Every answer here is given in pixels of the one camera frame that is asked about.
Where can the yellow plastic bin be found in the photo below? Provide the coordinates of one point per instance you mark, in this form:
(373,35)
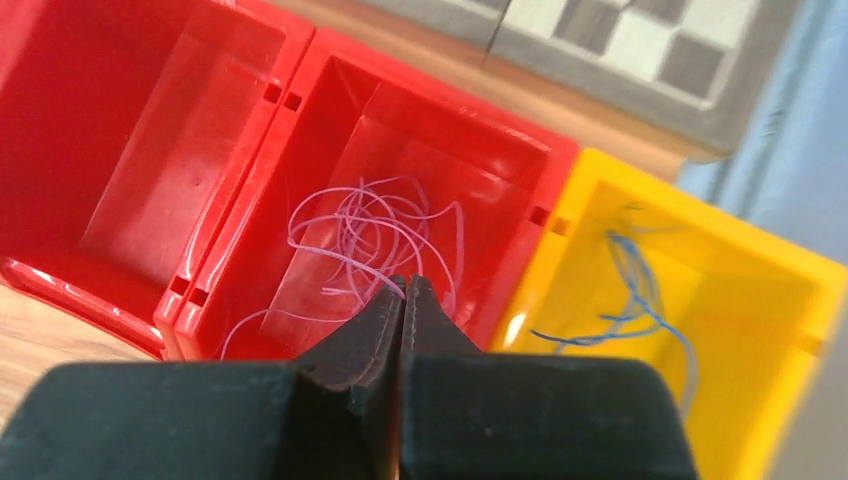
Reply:
(735,319)

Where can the wooden chessboard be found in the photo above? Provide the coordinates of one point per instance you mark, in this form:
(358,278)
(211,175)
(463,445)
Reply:
(696,68)

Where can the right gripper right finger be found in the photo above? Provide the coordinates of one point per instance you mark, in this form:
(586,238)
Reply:
(467,414)

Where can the red bin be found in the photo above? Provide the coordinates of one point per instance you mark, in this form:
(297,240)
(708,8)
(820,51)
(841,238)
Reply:
(128,129)
(371,169)

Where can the red bin middle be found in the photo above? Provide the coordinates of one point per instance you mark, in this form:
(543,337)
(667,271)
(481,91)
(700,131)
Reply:
(128,129)

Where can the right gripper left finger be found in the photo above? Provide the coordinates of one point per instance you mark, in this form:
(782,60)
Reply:
(326,415)

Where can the red bin right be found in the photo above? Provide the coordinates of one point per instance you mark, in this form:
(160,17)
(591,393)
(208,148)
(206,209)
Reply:
(371,169)

